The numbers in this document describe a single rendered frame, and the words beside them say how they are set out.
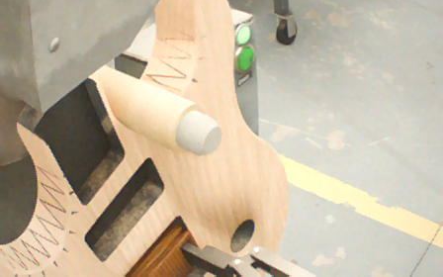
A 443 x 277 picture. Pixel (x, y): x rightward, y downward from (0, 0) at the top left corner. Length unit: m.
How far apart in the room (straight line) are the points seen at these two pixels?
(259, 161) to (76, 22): 0.41
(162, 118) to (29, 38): 0.23
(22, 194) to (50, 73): 0.64
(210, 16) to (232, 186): 0.17
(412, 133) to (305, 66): 0.64
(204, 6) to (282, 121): 2.05
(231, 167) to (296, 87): 2.12
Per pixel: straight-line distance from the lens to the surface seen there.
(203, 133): 0.42
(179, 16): 0.50
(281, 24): 2.92
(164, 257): 0.56
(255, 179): 0.62
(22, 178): 0.86
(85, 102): 0.45
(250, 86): 0.88
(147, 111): 0.44
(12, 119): 0.60
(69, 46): 0.24
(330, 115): 2.56
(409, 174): 2.33
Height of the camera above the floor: 1.52
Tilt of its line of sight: 37 degrees down
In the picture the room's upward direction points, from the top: 3 degrees counter-clockwise
